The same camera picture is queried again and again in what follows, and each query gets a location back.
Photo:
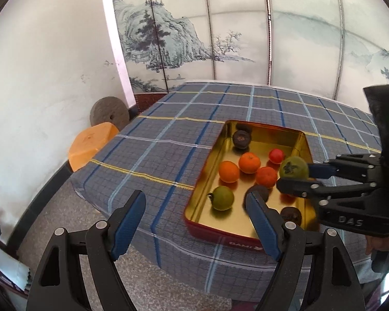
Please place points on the reddish orange tangerine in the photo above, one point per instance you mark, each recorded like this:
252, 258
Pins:
266, 177

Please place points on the red printed carton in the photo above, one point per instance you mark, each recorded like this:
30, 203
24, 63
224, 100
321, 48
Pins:
6, 281

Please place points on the blue checked tablecloth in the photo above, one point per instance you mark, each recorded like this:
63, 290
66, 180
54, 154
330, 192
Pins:
168, 136

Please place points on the grey round millstone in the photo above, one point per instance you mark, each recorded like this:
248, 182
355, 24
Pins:
107, 111

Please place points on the dark purple mangosteen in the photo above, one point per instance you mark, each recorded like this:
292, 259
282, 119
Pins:
241, 139
291, 216
257, 188

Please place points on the green persimmon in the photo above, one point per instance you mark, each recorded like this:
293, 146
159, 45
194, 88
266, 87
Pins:
293, 167
222, 198

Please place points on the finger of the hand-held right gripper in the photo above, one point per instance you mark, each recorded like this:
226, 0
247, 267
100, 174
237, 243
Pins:
295, 186
321, 170

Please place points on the small red tomato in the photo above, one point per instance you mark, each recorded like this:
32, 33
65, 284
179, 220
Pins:
276, 156

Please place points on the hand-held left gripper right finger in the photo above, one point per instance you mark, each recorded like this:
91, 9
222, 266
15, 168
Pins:
262, 226

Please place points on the dark red woven box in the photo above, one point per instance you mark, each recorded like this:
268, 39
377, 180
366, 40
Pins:
146, 102

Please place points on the orange plastic stool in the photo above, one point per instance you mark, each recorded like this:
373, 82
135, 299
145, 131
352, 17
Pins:
90, 142

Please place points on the red tin box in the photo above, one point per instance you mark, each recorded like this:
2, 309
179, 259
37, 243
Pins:
220, 235

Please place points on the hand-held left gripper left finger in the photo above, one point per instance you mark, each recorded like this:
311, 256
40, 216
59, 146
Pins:
129, 226

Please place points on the person's right hand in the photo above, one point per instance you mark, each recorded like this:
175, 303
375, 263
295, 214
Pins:
379, 244

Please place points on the landscape painted folding screen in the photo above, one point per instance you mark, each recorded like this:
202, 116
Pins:
240, 22

